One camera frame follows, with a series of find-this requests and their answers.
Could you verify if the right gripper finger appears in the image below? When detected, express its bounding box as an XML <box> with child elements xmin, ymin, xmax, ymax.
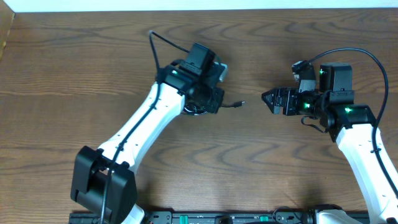
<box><xmin>266</xmin><ymin>100</ymin><xmax>280</xmax><ymax>114</ymax></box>
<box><xmin>261</xmin><ymin>88</ymin><xmax>279</xmax><ymax>101</ymax></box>

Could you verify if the black USB cable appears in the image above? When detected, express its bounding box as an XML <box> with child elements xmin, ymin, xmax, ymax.
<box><xmin>183</xmin><ymin>100</ymin><xmax>246</xmax><ymax>116</ymax></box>

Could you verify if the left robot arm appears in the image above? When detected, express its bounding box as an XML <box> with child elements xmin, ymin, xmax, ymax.
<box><xmin>70</xmin><ymin>43</ymin><xmax>228</xmax><ymax>223</ymax></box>

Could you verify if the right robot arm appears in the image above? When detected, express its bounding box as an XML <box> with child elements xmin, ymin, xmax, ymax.
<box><xmin>261</xmin><ymin>62</ymin><xmax>397</xmax><ymax>223</ymax></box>

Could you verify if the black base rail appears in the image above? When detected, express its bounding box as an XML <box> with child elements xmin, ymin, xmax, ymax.
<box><xmin>68</xmin><ymin>205</ymin><xmax>371</xmax><ymax>224</ymax></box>

